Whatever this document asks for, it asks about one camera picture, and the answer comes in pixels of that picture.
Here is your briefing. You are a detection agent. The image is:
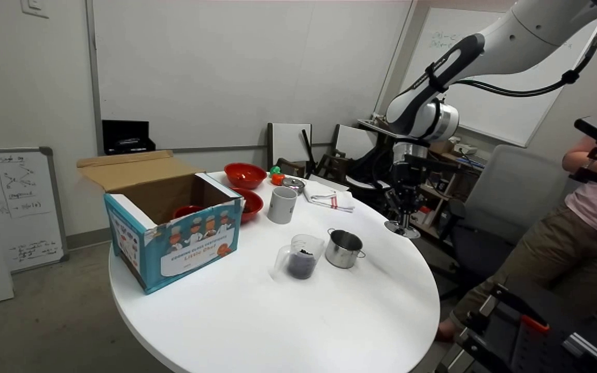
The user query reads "small floor whiteboard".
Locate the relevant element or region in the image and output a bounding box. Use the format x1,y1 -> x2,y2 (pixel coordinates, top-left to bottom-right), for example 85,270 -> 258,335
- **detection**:
0,145 -> 66,273

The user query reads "white mug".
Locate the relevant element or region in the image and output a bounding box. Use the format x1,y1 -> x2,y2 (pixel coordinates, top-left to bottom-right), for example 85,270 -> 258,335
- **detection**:
265,185 -> 301,226

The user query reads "red plastic bowl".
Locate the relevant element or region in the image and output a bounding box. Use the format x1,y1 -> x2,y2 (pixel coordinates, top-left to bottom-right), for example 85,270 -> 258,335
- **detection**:
221,162 -> 269,192

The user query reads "cluttered storage shelf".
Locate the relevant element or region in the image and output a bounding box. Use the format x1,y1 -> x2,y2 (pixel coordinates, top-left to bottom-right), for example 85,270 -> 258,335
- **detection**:
412,132 -> 488,239

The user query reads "white red-striped cloth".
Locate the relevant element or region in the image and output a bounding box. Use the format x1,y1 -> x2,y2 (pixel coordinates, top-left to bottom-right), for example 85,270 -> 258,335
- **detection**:
302,178 -> 358,213

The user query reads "orange green toy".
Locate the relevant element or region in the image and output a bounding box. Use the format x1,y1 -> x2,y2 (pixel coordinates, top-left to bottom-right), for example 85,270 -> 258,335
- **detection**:
267,163 -> 288,189

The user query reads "dark grey cup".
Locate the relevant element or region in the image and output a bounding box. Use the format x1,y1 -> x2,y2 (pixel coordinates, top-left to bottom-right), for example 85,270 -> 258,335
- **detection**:
286,249 -> 317,281

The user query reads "small steel pot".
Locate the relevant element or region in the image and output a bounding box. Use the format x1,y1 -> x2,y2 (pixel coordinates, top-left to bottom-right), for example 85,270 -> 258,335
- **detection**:
322,229 -> 367,272

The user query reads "red bowl with handle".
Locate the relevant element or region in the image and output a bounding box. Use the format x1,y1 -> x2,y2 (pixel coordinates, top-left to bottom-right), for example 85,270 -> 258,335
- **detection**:
237,189 -> 267,226

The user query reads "blue printed cardboard box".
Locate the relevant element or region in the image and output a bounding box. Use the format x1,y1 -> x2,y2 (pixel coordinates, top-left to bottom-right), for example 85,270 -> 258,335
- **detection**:
75,150 -> 247,297

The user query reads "person in pink shirt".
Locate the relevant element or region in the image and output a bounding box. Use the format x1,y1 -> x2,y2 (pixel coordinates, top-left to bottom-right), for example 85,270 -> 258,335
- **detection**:
442,94 -> 597,343

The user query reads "orange black clamp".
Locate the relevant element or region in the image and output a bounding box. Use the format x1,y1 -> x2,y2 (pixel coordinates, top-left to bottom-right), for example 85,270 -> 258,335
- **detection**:
461,281 -> 555,369

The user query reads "black box by wall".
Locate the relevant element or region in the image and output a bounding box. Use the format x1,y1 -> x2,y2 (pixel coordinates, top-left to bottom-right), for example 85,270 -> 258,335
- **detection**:
99,117 -> 157,156

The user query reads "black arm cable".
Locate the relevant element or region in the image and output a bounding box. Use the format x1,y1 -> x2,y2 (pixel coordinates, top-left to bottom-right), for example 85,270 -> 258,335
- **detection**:
450,13 -> 597,99

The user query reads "large wall whiteboard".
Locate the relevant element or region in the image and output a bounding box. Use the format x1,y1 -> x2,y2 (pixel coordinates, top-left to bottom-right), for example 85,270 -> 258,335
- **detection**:
406,7 -> 597,150

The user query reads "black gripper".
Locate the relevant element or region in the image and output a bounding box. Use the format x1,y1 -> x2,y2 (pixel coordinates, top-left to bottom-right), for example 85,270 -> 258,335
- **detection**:
388,156 -> 427,231

